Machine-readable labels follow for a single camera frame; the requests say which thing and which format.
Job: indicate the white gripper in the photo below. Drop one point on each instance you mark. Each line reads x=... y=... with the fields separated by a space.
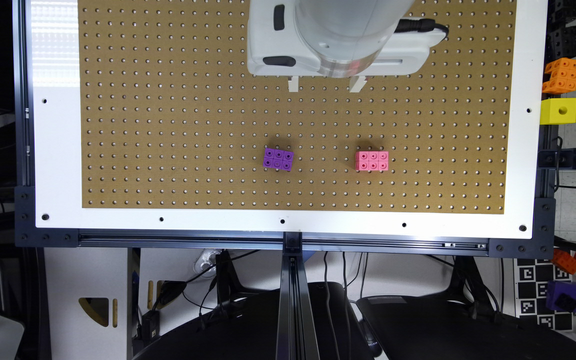
x=337 y=38

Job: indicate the pink toy block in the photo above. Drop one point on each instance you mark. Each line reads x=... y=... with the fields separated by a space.
x=372 y=160

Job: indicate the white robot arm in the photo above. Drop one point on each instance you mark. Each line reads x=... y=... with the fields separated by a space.
x=338 y=39

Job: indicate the purple toy block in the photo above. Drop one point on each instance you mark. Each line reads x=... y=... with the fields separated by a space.
x=278 y=159

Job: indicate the yellow toy block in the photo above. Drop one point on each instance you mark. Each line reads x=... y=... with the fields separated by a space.
x=558 y=111

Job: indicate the orange toy block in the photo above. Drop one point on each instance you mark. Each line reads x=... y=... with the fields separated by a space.
x=562 y=76

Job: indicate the purple block with black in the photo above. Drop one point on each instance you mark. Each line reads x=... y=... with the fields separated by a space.
x=561 y=296

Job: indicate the brown pegboard panel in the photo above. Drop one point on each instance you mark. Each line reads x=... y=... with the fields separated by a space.
x=172 y=118

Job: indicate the black toy blocks stack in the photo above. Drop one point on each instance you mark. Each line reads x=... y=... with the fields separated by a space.
x=560 y=37

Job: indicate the black chair right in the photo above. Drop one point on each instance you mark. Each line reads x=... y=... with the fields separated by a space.
x=428 y=328

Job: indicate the black chair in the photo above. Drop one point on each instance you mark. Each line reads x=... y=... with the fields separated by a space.
x=428 y=328
x=251 y=334

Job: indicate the black chair left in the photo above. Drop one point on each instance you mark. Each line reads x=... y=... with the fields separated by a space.
x=251 y=334

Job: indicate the dark aluminium table frame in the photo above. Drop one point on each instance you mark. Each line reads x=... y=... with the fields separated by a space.
x=49 y=213

